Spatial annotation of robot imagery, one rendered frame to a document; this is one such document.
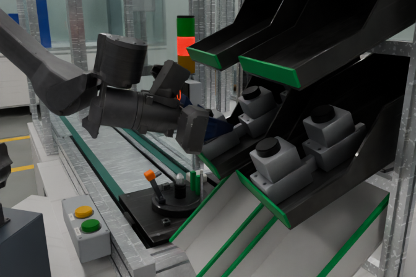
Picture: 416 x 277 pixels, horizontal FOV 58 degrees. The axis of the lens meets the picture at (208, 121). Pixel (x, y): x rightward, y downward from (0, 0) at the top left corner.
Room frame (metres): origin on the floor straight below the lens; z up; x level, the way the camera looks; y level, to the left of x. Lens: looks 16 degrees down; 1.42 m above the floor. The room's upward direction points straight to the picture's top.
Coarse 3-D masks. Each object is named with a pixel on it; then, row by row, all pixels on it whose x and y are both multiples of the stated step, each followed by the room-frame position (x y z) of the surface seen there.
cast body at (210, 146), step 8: (216, 112) 0.58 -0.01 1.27; (224, 120) 0.57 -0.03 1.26; (240, 128) 0.59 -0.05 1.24; (224, 136) 0.57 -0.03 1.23; (232, 136) 0.57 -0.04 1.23; (240, 136) 0.59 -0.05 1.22; (208, 144) 0.56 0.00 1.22; (216, 144) 0.56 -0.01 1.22; (224, 144) 0.57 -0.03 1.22; (232, 144) 0.57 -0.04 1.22; (208, 152) 0.56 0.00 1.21; (216, 152) 0.56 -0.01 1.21
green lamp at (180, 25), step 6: (180, 18) 1.03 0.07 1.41; (186, 18) 1.03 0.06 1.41; (192, 18) 1.04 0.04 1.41; (180, 24) 1.03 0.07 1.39; (186, 24) 1.03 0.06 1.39; (192, 24) 1.04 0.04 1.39; (180, 30) 1.03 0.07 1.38; (186, 30) 1.03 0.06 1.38; (192, 30) 1.04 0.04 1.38; (180, 36) 1.03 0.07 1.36; (186, 36) 1.03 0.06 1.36; (192, 36) 1.04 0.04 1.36
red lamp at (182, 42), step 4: (180, 40) 1.03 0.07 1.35; (184, 40) 1.03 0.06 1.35; (188, 40) 1.03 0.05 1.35; (192, 40) 1.04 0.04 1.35; (180, 44) 1.03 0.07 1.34; (184, 44) 1.03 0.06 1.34; (188, 44) 1.03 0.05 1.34; (192, 44) 1.04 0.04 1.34; (180, 48) 1.03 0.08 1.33; (184, 48) 1.03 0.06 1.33; (180, 52) 1.03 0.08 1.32; (184, 52) 1.03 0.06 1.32
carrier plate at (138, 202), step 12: (132, 192) 0.89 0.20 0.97; (144, 192) 0.89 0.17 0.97; (132, 204) 0.82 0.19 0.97; (144, 204) 0.82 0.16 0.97; (132, 216) 0.78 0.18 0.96; (144, 216) 0.77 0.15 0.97; (156, 216) 0.77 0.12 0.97; (144, 228) 0.72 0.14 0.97; (156, 228) 0.72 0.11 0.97; (168, 228) 0.72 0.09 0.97; (156, 240) 0.67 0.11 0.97
